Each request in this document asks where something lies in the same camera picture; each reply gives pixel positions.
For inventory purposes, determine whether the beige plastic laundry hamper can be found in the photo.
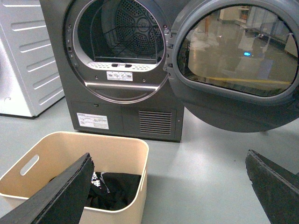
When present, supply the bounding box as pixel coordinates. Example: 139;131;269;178
0;132;149;224

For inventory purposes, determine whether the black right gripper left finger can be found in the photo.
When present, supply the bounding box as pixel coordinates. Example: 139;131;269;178
0;153;94;224

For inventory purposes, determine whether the dark grey tumble dryer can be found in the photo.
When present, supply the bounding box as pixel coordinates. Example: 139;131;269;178
40;0;187;142

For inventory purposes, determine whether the white washing machine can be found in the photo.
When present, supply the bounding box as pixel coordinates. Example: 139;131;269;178
0;0;64;118

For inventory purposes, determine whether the round grey dryer door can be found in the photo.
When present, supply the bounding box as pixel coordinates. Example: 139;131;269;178
164;0;299;133

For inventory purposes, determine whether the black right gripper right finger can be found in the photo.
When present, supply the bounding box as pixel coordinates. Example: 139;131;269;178
245;149;299;224

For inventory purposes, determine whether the black printed t-shirt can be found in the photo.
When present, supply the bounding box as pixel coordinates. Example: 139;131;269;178
57;172;141;211

